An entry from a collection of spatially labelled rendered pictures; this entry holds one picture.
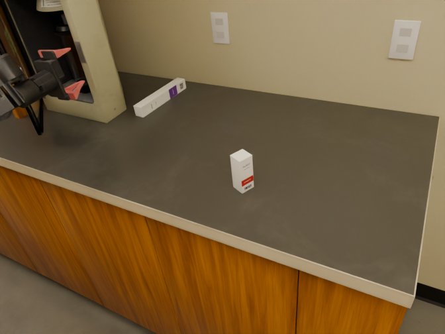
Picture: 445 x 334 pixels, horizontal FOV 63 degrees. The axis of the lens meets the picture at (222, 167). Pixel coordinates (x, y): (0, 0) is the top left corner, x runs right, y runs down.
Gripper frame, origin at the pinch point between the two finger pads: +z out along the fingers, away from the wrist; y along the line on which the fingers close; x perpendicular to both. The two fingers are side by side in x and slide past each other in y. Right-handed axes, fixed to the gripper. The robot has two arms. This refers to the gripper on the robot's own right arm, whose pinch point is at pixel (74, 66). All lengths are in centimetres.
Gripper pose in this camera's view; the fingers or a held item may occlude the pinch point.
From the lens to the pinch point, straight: 115.9
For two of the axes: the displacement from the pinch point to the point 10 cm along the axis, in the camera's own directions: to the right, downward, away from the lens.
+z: 4.6, -5.9, 6.7
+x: -8.7, -1.5, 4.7
